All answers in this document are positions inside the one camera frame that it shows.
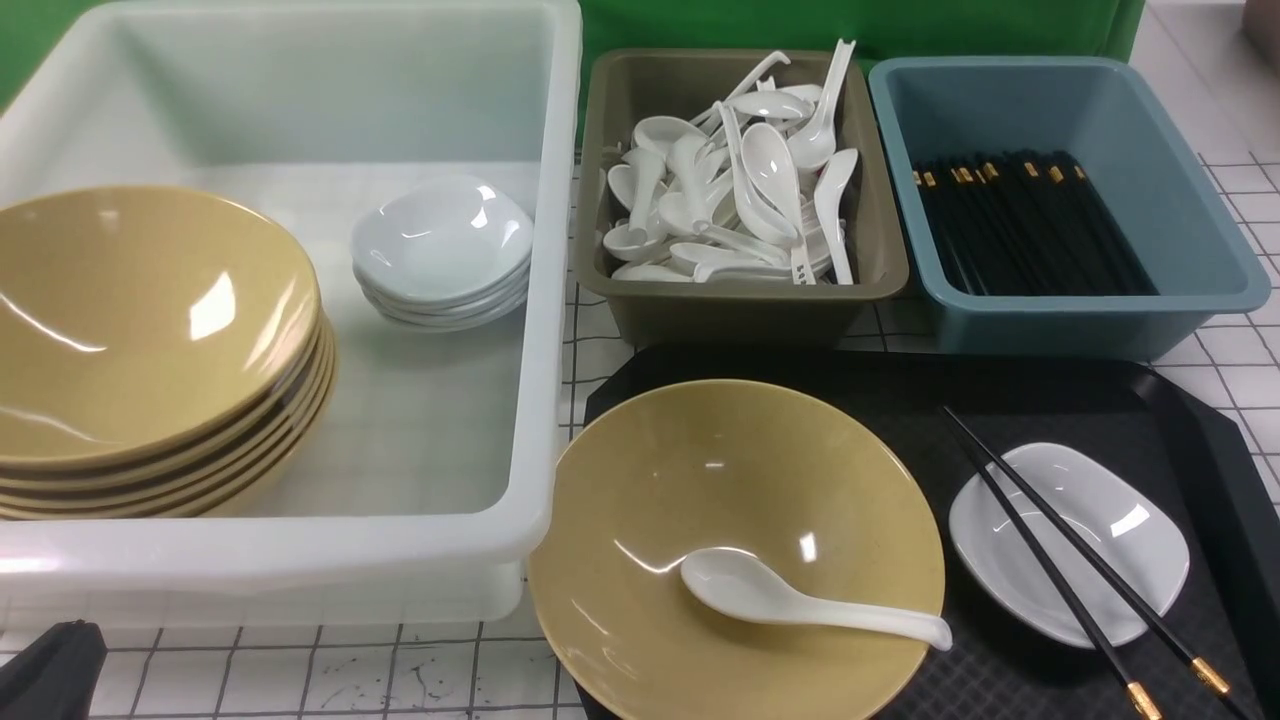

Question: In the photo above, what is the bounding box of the stack of yellow bowls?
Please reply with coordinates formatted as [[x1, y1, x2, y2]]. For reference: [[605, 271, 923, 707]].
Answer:
[[1, 184, 338, 521]]

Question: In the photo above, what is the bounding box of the black plastic serving tray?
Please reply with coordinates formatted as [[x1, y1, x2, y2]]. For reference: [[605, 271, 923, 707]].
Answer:
[[585, 346, 1277, 719]]

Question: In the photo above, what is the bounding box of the blue chopstick bin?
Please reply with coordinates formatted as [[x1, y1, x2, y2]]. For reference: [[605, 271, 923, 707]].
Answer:
[[869, 56, 1271, 361]]

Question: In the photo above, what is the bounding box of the white ceramic soup spoon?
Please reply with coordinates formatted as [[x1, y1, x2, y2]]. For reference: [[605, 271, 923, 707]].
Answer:
[[680, 548, 954, 652]]

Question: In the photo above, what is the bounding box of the stack of white sauce dishes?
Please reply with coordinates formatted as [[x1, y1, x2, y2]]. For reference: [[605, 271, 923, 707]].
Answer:
[[349, 174, 534, 333]]

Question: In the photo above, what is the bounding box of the black chopstick gold tip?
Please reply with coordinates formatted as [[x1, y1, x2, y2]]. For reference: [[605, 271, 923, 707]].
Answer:
[[940, 405, 1164, 719], [950, 407, 1244, 715]]

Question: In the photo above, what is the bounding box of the olive green spoon bin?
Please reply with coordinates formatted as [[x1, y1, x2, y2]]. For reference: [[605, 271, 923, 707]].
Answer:
[[568, 47, 911, 347]]

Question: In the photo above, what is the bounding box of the bundle of black chopsticks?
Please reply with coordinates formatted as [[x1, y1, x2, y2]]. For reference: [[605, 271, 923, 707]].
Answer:
[[911, 149, 1158, 297]]

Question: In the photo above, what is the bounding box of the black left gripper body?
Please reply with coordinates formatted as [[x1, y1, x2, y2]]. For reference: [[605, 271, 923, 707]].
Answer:
[[1, 620, 108, 719]]

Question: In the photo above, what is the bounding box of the yellow noodle bowl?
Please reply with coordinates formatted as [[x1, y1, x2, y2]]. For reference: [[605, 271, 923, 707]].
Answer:
[[527, 379, 945, 719]]

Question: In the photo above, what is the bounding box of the pile of white spoons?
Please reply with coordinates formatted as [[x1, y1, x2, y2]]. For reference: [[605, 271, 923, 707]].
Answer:
[[598, 38, 861, 286]]

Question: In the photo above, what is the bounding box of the large white plastic tub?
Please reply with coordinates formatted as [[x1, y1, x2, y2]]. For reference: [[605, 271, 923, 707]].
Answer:
[[3, 1, 582, 629]]

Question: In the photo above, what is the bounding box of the white square sauce dish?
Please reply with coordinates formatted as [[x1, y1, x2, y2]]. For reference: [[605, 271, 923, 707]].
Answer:
[[948, 442, 1190, 650]]

